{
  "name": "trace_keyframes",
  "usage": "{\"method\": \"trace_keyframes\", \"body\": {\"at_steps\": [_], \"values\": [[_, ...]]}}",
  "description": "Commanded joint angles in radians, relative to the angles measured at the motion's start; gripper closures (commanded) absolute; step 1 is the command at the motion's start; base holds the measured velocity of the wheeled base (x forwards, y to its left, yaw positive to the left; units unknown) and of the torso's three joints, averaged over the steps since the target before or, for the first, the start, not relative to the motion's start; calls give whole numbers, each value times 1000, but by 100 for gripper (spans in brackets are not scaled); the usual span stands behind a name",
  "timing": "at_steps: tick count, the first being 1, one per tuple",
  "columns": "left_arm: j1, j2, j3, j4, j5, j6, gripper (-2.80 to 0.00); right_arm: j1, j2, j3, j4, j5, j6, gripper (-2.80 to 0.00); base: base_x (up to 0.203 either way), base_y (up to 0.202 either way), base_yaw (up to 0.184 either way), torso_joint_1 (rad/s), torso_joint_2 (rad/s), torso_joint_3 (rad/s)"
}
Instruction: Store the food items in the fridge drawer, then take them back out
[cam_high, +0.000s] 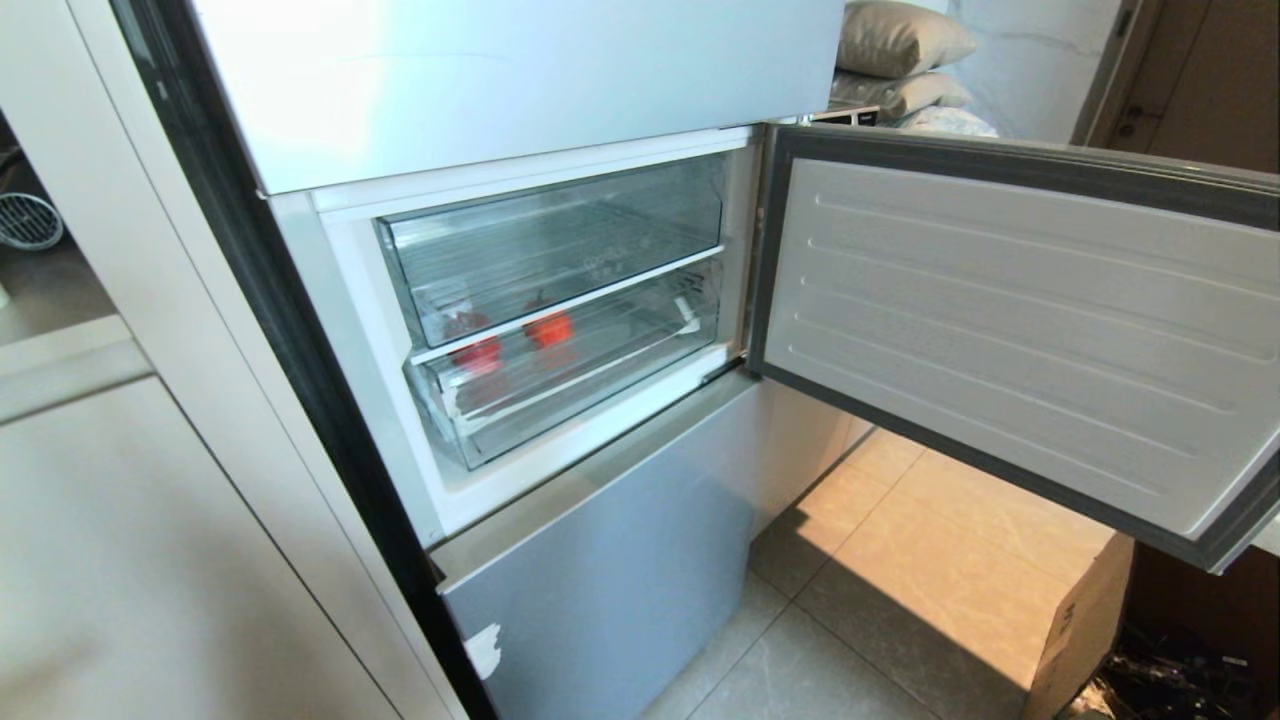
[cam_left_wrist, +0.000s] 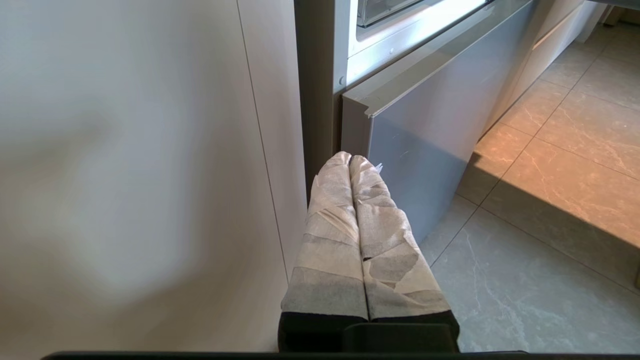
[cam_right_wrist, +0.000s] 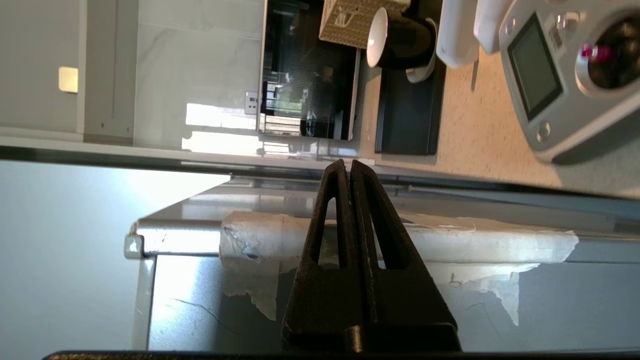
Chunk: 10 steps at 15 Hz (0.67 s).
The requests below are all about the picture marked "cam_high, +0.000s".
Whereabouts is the white small fan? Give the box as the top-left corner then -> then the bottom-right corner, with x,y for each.
0,192 -> 65,251

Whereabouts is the white kitchen cabinet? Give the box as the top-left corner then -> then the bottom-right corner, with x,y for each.
0,0 -> 471,720

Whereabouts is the beige pillow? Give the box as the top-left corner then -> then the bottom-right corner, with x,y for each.
830,70 -> 973,119
836,0 -> 979,79

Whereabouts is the grey fridge bottom door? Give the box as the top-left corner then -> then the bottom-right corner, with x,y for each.
432,368 -> 873,720

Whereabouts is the closed glossy fridge door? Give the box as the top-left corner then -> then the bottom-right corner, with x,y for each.
190,0 -> 847,196

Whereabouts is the clear plastic fridge drawer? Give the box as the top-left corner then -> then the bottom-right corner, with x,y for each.
376,154 -> 727,349
404,262 -> 725,471

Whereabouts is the brown cardboard box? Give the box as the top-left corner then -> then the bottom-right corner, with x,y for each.
1022,532 -> 1137,720

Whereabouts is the open fridge compartment door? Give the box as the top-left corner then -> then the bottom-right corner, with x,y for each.
747,123 -> 1280,574

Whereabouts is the brown wooden door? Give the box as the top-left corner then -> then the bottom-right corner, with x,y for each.
1072,0 -> 1280,173

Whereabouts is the white refrigerator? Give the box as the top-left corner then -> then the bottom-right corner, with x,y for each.
110,0 -> 881,720

